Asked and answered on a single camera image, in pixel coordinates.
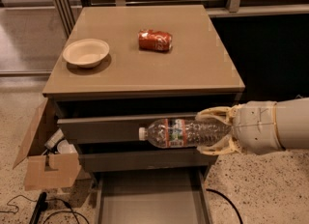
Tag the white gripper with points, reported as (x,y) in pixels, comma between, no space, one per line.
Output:
(255,127)

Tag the clear plastic water bottle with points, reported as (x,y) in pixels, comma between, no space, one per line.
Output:
(183,133)

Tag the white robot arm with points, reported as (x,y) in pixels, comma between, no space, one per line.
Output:
(292,117)

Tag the grey bottom drawer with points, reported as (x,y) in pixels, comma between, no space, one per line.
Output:
(165,196)

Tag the grey drawer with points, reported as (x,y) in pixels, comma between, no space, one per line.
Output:
(113,129)
(165,196)
(145,160)

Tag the grey middle drawer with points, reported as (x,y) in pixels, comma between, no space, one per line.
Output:
(145,160)

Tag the grey top drawer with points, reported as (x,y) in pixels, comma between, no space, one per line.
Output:
(113,129)

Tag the grey drawer cabinet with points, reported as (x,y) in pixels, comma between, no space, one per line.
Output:
(196,73)

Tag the crushed red soda can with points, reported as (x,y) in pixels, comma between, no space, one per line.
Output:
(150,39)

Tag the white paper bowl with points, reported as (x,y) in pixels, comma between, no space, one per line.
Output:
(86,53)

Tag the white item in box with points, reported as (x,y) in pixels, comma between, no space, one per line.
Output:
(54,139)

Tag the brown cardboard box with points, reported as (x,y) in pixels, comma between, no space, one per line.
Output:
(44,170)

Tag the black power strip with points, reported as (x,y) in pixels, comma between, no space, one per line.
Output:
(39,208)

